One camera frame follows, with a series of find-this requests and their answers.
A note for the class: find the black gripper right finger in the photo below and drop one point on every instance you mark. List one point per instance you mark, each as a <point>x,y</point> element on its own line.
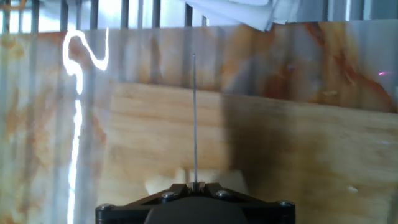
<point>270,213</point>

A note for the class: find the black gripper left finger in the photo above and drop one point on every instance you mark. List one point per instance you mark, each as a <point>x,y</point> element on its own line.
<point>124,211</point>

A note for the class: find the steel cleaver knife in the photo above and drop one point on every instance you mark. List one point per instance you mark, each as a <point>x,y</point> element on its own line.
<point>195,124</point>

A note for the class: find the wooden cutting board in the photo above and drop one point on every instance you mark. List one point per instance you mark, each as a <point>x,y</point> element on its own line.
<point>155,124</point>

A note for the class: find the orange marbled table mat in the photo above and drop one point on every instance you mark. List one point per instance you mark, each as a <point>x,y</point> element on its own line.
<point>280,56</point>

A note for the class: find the white paper stack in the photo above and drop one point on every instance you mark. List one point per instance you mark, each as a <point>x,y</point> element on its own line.
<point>233,9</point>

